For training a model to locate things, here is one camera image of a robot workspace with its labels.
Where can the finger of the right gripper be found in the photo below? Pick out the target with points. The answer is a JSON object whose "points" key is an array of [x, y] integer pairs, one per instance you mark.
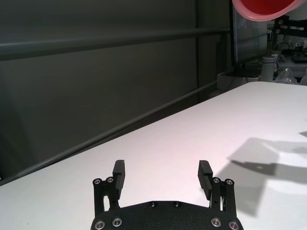
{"points": [[287, 30]]}

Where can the pink plastic cup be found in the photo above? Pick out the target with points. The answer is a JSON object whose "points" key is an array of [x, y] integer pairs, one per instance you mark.
{"points": [[263, 7]]}

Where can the black computer monitor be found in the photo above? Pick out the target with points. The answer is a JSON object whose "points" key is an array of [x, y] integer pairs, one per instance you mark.
{"points": [[249, 40]]}

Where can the thick grey partition rail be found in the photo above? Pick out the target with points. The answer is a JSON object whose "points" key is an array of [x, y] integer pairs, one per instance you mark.
{"points": [[96, 42]]}

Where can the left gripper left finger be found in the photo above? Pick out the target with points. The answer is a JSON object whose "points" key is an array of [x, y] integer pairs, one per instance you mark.
{"points": [[118, 182]]}

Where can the thin grey partition rail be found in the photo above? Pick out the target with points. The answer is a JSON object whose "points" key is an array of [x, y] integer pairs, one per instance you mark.
{"points": [[108, 134]]}

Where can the dark partition end post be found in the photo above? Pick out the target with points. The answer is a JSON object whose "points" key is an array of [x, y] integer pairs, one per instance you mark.
{"points": [[224, 55]]}

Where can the clear plastic bag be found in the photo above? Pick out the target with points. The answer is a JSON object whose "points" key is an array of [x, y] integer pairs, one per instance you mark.
{"points": [[286, 76]]}

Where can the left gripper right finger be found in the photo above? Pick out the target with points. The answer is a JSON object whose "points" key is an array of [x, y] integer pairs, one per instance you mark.
{"points": [[206, 182]]}

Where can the thin grey stand pole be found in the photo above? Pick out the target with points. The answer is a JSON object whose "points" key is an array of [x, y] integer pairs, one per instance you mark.
{"points": [[269, 45]]}

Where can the black desk device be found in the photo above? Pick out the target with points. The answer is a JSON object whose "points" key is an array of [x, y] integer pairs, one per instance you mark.
{"points": [[298, 58]]}

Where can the white bottle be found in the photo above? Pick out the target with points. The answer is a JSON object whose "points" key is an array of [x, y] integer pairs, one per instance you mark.
{"points": [[267, 70]]}

